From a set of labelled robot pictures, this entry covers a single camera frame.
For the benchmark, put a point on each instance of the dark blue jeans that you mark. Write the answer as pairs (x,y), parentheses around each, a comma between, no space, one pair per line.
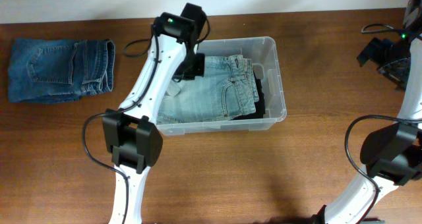
(58,71)

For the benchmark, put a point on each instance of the black garment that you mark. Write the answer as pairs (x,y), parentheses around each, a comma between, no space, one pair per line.
(259,105)

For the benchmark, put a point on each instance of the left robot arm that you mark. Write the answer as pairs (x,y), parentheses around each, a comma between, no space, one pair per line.
(131,135)

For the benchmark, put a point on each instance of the light blue jeans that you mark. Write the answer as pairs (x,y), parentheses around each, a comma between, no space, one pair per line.
(227,90)

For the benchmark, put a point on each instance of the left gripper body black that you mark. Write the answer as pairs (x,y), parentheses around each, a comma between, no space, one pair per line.
(191,65)

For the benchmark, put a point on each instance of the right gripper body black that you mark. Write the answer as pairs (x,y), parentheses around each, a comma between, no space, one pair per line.
(388,68)

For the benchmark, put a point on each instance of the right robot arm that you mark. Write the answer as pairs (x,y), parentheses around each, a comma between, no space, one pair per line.
(390,156)

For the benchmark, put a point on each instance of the clear plastic storage container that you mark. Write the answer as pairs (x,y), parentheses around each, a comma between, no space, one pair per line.
(263,53)

